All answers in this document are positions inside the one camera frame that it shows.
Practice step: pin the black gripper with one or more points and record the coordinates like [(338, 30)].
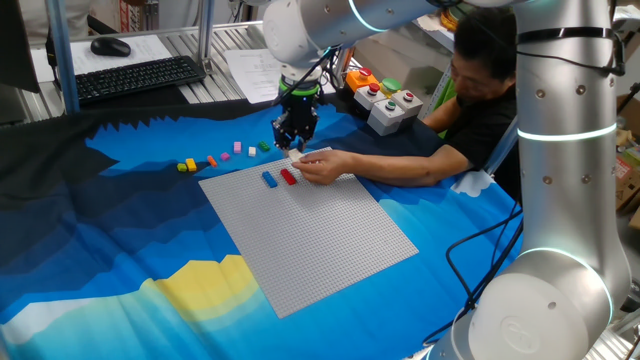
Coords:
[(300, 112)]

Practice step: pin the large white Lego plate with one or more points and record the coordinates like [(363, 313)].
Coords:
[(296, 155)]

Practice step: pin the red Lego brick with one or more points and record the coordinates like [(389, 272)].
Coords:
[(288, 176)]

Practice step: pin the blue Lego brick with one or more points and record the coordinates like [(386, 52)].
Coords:
[(269, 179)]

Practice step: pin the grey Lego baseplate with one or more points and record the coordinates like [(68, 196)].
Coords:
[(320, 240)]

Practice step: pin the person's left forearm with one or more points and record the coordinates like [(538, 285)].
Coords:
[(410, 167)]

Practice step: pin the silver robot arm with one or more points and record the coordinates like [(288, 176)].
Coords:
[(570, 200)]

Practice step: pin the small white Lego brick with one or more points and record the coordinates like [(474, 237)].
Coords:
[(251, 151)]

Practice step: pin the light pink Lego brick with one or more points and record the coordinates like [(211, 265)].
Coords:
[(237, 147)]

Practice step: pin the small magenta Lego brick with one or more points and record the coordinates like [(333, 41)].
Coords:
[(225, 156)]

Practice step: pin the orange Lego brick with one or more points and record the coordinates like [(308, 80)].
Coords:
[(212, 161)]

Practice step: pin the yellow Lego brick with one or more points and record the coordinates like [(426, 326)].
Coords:
[(191, 165)]

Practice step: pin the lime green Lego brick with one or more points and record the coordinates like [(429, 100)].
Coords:
[(182, 167)]

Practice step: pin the person's left hand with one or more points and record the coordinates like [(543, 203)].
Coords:
[(327, 165)]

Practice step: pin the grey box with red button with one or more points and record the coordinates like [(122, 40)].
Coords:
[(367, 100), (410, 105)]

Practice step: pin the orange box with red button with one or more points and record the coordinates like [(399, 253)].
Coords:
[(361, 82)]

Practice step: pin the grey box with green button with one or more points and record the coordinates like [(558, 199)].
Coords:
[(387, 120)]

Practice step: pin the yellow box with green button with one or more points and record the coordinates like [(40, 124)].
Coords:
[(391, 85)]

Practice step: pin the green chair backrest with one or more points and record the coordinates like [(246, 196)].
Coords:
[(446, 95)]

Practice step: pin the black computer keyboard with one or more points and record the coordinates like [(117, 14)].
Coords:
[(135, 77)]

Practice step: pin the white paper under mouse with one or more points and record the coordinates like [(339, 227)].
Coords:
[(145, 47)]

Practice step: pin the person in black shirt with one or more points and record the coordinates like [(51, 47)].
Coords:
[(480, 125)]

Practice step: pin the blue mountain print tablecloth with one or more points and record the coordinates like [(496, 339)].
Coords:
[(125, 225)]

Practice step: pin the black computer mouse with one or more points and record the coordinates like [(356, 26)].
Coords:
[(110, 46)]

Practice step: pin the person in white shirt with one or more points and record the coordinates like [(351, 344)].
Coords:
[(50, 17)]

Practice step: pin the black monitor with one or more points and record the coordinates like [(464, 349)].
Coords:
[(15, 45)]

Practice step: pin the stacked cardboard boxes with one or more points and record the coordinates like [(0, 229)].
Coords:
[(630, 185)]

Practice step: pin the silver aluminium frame post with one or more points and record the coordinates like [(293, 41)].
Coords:
[(205, 35)]

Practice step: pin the blue aluminium frame post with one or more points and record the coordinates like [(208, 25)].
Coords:
[(62, 60)]

